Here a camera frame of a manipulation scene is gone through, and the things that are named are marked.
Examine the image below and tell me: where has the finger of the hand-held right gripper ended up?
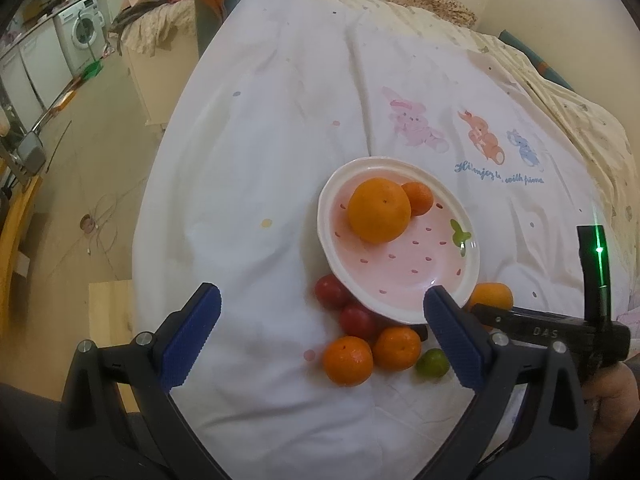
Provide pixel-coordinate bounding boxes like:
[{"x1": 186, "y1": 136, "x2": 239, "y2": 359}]
[{"x1": 470, "y1": 302, "x2": 521, "y2": 333}]

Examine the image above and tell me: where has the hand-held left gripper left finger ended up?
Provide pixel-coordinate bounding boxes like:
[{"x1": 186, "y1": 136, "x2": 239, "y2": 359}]
[{"x1": 54, "y1": 282, "x2": 231, "y2": 480}]

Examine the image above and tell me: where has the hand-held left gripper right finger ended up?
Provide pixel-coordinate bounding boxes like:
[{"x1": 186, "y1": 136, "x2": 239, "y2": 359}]
[{"x1": 415, "y1": 285, "x2": 591, "y2": 480}]

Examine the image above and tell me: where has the small green fruit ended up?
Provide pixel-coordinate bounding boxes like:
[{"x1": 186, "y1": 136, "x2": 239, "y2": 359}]
[{"x1": 415, "y1": 348, "x2": 451, "y2": 380}]

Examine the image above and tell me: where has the pink strawberry-pattern ceramic plate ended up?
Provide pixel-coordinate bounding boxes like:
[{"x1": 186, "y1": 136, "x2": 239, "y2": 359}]
[{"x1": 317, "y1": 156, "x2": 481, "y2": 325}]

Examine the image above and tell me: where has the red cherry tomato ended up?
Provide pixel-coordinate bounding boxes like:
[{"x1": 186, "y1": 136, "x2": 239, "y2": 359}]
[
  {"x1": 340, "y1": 304, "x2": 379, "y2": 342},
  {"x1": 314, "y1": 274, "x2": 351, "y2": 310}
]

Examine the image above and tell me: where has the person's right hand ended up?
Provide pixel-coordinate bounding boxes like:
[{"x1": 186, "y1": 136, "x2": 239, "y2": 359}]
[{"x1": 582, "y1": 362, "x2": 640, "y2": 461}]

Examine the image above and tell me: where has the pink cloth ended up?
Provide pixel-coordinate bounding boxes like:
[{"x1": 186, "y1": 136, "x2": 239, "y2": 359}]
[{"x1": 615, "y1": 307, "x2": 640, "y2": 341}]

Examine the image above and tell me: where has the small mandarin orange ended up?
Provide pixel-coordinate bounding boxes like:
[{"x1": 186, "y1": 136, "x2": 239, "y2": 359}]
[{"x1": 401, "y1": 181, "x2": 434, "y2": 217}]

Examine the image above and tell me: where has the large orange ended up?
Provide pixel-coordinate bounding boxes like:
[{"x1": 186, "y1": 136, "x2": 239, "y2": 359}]
[{"x1": 347, "y1": 177, "x2": 412, "y2": 245}]

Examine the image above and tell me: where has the yellow wooden rack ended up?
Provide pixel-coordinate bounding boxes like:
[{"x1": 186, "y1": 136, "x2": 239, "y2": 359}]
[{"x1": 0, "y1": 175, "x2": 43, "y2": 361}]

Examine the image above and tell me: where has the white animal-print blanket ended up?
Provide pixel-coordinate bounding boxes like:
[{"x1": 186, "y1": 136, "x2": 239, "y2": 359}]
[{"x1": 131, "y1": 0, "x2": 631, "y2": 480}]

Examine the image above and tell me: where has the cream patterned bedsheet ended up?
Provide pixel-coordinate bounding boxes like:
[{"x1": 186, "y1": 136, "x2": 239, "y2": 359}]
[{"x1": 295, "y1": 0, "x2": 636, "y2": 281}]

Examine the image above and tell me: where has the grey box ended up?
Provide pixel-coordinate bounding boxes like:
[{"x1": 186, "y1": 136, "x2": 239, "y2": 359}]
[{"x1": 16, "y1": 130, "x2": 48, "y2": 176}]

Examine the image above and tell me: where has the white bedside cabinet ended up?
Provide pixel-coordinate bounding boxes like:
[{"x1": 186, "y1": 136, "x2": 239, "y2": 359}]
[{"x1": 121, "y1": 35, "x2": 198, "y2": 133}]

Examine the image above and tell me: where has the teal cloth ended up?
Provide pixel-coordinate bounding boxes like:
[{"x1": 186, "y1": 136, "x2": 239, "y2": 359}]
[{"x1": 500, "y1": 30, "x2": 576, "y2": 91}]

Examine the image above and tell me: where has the white floor cabinet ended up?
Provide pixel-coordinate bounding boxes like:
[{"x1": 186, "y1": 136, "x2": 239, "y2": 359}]
[{"x1": 0, "y1": 22, "x2": 73, "y2": 126}]

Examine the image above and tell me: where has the white washing machine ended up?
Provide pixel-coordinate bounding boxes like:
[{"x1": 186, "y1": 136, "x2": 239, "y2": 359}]
[{"x1": 54, "y1": 0, "x2": 108, "y2": 73}]

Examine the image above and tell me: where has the pile of clothes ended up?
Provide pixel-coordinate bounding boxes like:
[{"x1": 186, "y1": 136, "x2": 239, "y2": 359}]
[{"x1": 110, "y1": 0, "x2": 301, "y2": 56}]

